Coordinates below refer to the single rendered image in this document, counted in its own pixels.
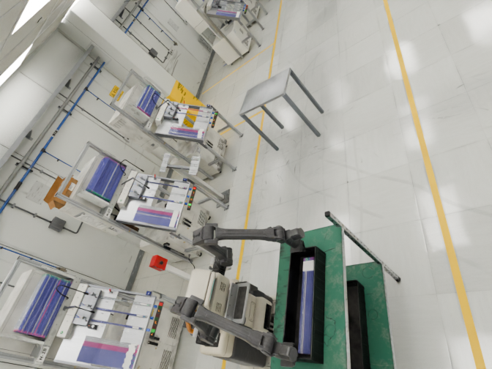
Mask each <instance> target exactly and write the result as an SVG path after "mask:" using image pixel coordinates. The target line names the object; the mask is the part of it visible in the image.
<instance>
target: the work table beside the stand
mask: <svg viewBox="0 0 492 369"><path fill-rule="evenodd" d="M289 76H291V77H292V78H293V79H294V80H295V82H296V83H297V84H298V86H299V87H300V88H301V90H302V91H303V92H304V93H305V94H306V95H307V97H308V98H309V99H310V101H311V102H312V103H313V104H314V105H315V107H316V108H317V109H318V111H319V112H320V113H321V114H322V113H324V110H323V109H322V108H321V106H320V105H319V104H318V103H317V102H316V100H315V99H314V97H313V96H312V95H311V93H310V92H309V91H308V90H307V89H306V87H305V86H304V84H303V83H302V82H301V80H300V79H298V77H297V76H296V74H295V73H294V72H293V70H292V69H291V68H290V67H289V68H288V69H286V70H284V71H282V72H280V73H278V74H277V75H274V76H273V77H271V78H269V79H267V80H265V81H264V82H262V83H260V84H258V85H256V86H254V87H253V88H251V89H248V90H247V92H246V95H245V98H244V101H243V103H242V107H241V110H240V112H239V115H240V116H241V117H242V118H243V119H244V120H245V121H246V122H247V123H248V124H249V125H250V126H251V127H252V128H253V129H254V130H255V131H256V132H257V133H258V134H259V135H260V136H261V137H262V138H263V139H264V140H265V141H266V142H267V143H268V144H269V145H270V146H272V147H273V148H274V149H275V150H276V151H278V150H279V148H278V147H277V146H276V145H275V144H274V143H273V142H272V141H271V140H270V139H269V138H268V137H267V136H266V135H265V134H264V133H263V132H262V131H261V130H260V129H259V128H258V127H257V126H256V125H255V124H254V123H253V122H252V121H251V120H250V119H249V118H248V117H247V116H246V115H245V114H246V113H248V112H250V111H252V110H255V109H257V108H259V107H261V108H262V109H263V110H264V111H265V113H266V114H267V115H268V116H269V117H270V118H271V119H272V120H273V121H274V122H275V123H276V124H277V125H278V126H279V128H280V129H283V128H284V126H283V125H282V124H281V123H280V122H279V121H278V120H277V119H276V118H275V116H274V115H273V114H272V113H271V112H270V111H269V110H268V109H267V108H266V107H265V104H267V103H270V102H271V101H273V100H276V99H277V98H279V97H283V98H284V99H285V100H286V102H287V103H288V104H289V105H290V106H291V107H292V108H293V109H294V110H295V112H296V113H297V114H298V115H299V117H300V118H301V119H302V120H303V121H304V122H305V124H306V125H307V126H308V127H309V128H310V129H311V130H312V131H313V133H314V134H315V135H316V136H317V137H320V135H321V134H320V133H319V131H318V130H317V129H316V128H315V127H314V126H313V125H312V124H311V122H310V121H309V120H308V118H307V117H306V116H305V115H304V114H303V112H301V110H300V109H299V108H298V107H297V106H296V105H295V103H294V102H293V101H292V100H291V98H290V97H289V96H288V95H287V94H286V88H287V85H288V80H289Z"/></svg>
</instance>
